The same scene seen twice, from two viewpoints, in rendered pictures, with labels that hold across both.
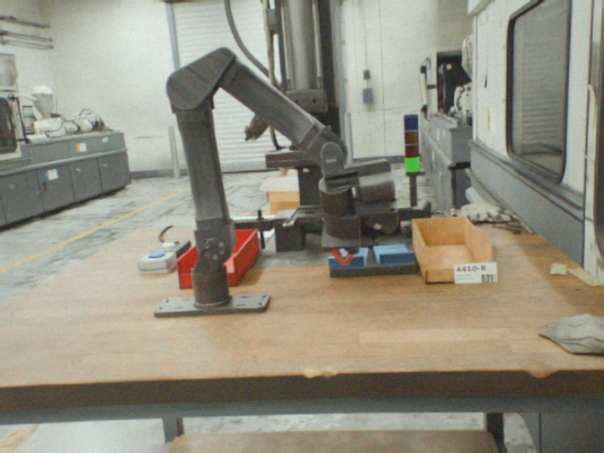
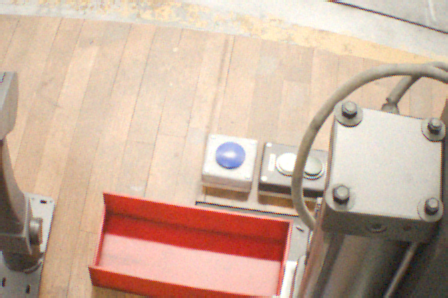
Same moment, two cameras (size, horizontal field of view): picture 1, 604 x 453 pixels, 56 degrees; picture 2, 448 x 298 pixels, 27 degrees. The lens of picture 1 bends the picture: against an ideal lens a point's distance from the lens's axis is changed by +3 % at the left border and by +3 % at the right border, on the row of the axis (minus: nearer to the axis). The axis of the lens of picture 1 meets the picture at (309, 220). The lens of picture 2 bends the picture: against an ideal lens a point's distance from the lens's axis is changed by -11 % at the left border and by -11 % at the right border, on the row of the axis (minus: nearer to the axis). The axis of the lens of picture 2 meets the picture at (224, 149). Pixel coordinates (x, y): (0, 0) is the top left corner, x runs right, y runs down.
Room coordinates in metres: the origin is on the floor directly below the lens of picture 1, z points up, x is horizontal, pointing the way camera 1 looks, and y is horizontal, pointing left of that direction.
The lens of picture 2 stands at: (1.19, -0.39, 2.08)
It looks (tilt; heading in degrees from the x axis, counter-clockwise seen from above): 57 degrees down; 88
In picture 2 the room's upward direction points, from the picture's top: 5 degrees clockwise
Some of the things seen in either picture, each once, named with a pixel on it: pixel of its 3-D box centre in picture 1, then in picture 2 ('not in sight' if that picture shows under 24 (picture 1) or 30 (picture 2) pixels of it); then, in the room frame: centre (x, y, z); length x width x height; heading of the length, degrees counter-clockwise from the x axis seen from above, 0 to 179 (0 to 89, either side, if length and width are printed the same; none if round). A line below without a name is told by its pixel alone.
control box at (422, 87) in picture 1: (425, 90); not in sight; (6.72, -1.50, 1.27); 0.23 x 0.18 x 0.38; 80
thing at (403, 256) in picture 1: (393, 249); not in sight; (1.11, -0.17, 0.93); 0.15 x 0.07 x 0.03; 178
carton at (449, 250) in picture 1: (449, 249); not in sight; (1.09, -0.28, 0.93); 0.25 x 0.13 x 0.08; 174
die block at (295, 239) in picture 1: (317, 230); not in sight; (1.32, -0.02, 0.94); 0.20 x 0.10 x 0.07; 84
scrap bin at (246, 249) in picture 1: (222, 256); (189, 256); (1.18, 0.20, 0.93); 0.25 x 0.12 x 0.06; 174
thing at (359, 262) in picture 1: (349, 253); not in sight; (1.11, -0.08, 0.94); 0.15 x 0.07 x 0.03; 170
